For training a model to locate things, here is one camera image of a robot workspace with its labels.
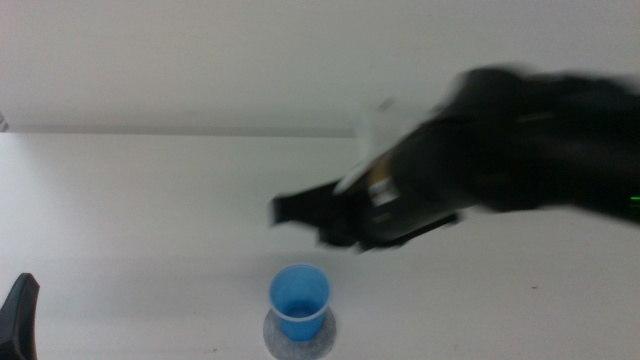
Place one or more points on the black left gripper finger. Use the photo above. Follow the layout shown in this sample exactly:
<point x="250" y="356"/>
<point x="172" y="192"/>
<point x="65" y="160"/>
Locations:
<point x="19" y="320"/>

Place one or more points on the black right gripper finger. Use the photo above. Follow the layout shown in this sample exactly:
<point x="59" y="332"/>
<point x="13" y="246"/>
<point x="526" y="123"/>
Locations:
<point x="342" y="237"/>
<point x="310" y="205"/>

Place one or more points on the blue plastic cup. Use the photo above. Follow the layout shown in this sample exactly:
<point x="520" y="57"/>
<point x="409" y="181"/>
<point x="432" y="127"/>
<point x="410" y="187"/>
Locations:
<point x="300" y="325"/>

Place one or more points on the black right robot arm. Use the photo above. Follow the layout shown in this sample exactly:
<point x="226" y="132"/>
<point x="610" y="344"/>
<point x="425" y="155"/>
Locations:
<point x="550" y="140"/>

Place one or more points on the round grey felt cup mat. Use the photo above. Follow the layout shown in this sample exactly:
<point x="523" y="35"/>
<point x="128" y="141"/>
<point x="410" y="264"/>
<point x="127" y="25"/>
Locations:
<point x="325" y="340"/>

